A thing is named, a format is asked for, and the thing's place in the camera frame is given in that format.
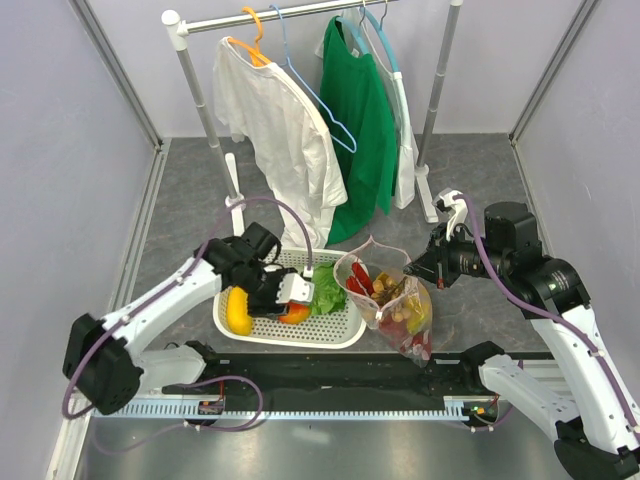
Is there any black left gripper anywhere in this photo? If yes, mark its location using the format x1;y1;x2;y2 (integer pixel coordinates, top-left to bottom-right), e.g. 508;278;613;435
240;262;297;320

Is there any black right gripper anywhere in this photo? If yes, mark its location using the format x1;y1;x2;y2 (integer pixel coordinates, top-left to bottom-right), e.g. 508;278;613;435
404;219;511;288

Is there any red yellow mango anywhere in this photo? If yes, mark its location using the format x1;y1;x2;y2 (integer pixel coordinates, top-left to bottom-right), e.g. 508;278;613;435
278;302;311;325

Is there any yellow lemon fruit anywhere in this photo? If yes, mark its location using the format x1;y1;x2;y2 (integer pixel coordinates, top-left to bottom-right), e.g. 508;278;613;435
226;287;253;336

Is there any clear pink zip bag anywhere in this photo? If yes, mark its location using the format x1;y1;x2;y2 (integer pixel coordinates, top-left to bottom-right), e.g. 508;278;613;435
333;238;433;367

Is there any brown longan bunch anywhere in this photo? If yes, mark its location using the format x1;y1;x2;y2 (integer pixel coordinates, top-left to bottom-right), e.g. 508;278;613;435
371;273;417;328

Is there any red plastic lobster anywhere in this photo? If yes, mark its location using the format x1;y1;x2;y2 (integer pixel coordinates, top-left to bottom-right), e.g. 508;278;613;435
344;261;432;364

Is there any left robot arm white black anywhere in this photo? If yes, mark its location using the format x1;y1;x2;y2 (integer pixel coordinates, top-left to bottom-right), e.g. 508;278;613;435
62;223;314;415

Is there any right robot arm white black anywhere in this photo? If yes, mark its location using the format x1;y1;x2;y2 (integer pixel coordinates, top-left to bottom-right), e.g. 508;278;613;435
404;190;639;479

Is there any green lettuce head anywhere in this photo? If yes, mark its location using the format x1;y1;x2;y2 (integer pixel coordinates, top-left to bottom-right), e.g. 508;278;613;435
311;263;346;316

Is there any white perforated plastic basket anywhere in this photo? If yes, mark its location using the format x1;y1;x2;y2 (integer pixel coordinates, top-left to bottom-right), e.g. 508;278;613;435
213;247;367;350

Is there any white garment on right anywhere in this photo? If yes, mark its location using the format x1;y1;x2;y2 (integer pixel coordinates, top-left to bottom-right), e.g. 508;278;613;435
335;15;418;209

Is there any green t-shirt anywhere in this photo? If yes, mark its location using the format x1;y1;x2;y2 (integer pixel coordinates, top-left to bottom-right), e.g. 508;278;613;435
319;17;397;244

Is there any white t-shirt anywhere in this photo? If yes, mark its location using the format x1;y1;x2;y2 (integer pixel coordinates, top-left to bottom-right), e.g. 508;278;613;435
213;37;348;249

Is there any teal clothes hanger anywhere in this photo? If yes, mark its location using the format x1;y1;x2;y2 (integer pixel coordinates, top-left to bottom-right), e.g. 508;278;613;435
339;7;400;76

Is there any orange clothes hanger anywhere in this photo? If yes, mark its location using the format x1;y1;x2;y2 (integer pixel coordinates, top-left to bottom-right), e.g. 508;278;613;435
227;6;273;68

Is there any grey white clothes rack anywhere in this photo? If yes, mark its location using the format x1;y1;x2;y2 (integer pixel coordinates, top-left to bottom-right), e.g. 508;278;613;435
161;1;463;224

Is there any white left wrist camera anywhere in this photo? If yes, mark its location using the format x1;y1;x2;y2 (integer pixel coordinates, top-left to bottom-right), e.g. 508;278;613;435
276;268;315;305

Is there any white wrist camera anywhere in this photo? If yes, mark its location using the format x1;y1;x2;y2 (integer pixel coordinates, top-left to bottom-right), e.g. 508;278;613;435
432;188;468;241
276;268;315;305

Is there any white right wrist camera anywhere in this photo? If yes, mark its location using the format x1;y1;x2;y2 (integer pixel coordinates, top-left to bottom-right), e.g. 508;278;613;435
432;188;468;241

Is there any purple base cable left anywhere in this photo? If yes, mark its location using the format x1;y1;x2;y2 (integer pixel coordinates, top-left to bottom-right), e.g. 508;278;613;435
92;375;265;454

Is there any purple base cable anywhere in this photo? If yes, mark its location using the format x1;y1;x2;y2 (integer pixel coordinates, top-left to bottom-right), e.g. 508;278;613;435
447;394;519;434
92;375;265;454

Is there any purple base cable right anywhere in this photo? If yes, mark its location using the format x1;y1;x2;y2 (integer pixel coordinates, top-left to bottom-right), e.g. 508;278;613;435
447;394;519;434

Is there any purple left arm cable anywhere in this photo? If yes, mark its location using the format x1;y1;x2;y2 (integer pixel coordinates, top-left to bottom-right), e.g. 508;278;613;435
60;195;315;420

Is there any light blue wire hanger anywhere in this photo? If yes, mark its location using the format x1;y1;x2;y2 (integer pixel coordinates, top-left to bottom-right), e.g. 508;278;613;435
269;4;357;155

